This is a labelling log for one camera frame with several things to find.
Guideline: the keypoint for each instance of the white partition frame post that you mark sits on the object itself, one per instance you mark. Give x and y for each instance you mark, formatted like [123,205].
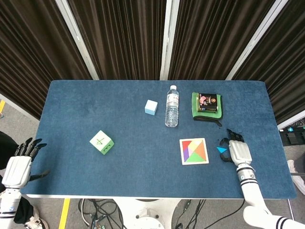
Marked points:
[257,40]
[169,38]
[78,40]

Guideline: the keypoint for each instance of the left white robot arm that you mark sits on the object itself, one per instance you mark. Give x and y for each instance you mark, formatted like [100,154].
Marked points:
[8,207]

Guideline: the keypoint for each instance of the orange triangle tangram piece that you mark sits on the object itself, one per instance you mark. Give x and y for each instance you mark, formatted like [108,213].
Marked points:
[201,153]

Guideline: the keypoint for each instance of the yellow tangram piece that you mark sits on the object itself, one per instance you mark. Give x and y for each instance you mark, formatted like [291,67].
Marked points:
[194,146]

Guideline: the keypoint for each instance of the green black-edged cloth pouch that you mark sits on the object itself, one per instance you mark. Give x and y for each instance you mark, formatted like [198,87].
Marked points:
[207,115]

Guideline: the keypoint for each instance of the small blue triangle piece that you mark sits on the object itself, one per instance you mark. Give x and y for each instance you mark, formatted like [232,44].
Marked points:
[221,149]

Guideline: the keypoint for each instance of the green triangle tangram piece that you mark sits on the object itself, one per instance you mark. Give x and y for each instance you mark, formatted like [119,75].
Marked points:
[195,158]

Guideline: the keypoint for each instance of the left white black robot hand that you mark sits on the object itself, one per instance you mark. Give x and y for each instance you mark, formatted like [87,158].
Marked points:
[16,170]

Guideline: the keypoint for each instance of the black device with cyan lights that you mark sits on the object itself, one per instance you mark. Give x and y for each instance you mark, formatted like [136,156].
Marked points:
[294,136]

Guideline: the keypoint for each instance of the dark brown curtain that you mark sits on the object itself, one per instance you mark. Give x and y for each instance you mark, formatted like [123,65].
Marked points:
[124,38]
[283,71]
[31,52]
[209,38]

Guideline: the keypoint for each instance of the clear plastic water bottle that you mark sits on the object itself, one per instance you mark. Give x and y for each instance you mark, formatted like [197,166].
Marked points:
[171,109]

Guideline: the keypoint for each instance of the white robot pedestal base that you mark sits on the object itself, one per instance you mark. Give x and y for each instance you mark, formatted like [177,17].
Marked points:
[147,214]

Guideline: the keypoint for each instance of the person in dark clothes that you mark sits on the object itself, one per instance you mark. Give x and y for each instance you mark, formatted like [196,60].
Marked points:
[7,143]

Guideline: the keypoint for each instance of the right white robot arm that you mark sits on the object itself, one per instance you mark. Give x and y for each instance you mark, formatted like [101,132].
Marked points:
[252,190]

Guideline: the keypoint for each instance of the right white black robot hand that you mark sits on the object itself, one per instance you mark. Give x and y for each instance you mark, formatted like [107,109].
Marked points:
[240,151]

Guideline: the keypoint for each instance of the blue felt table mat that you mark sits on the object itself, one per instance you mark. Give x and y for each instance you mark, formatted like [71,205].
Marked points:
[133,167]

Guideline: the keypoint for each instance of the red triangle tangram piece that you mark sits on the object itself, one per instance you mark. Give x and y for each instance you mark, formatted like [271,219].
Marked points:
[185,144]

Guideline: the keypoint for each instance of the colourful tangram puzzle board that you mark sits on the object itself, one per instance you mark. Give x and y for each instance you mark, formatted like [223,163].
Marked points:
[181,152]

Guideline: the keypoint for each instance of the purple tangram piece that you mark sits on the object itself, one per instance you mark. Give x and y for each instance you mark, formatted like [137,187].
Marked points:
[186,156]

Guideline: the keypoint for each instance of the black printed snack box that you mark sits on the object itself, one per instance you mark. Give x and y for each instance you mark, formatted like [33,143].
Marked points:
[207,101]

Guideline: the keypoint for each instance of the green white numbered cube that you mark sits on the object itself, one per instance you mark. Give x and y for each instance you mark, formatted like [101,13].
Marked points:
[100,141]

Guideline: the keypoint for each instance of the light blue foam cube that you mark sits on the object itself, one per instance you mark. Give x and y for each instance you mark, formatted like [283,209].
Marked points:
[151,106]

